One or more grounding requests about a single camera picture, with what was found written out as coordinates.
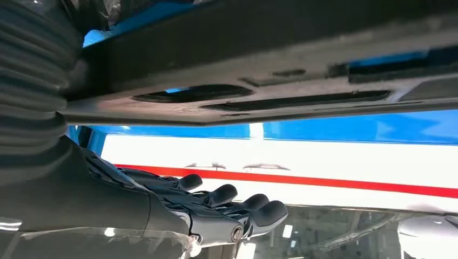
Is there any white car red stripe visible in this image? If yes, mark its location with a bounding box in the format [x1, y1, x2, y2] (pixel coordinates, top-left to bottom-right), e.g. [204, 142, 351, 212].
[100, 134, 458, 259]

